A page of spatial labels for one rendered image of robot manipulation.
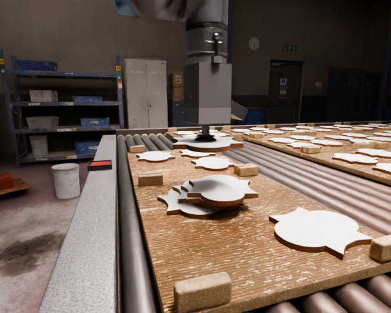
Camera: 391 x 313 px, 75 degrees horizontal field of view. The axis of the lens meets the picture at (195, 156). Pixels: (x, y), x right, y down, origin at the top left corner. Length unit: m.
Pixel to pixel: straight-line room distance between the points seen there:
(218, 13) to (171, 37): 5.57
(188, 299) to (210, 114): 0.29
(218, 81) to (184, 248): 0.28
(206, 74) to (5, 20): 5.71
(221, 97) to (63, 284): 0.36
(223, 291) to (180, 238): 0.14
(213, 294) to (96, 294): 0.15
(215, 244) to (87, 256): 0.19
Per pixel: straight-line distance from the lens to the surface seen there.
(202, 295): 0.29
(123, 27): 5.90
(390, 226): 0.59
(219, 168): 0.75
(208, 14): 0.47
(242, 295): 0.32
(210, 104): 0.45
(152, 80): 5.26
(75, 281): 0.39
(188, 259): 0.36
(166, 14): 0.48
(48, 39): 5.88
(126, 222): 0.51
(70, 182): 3.31
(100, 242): 0.46
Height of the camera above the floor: 1.14
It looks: 13 degrees down
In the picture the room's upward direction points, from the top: straight up
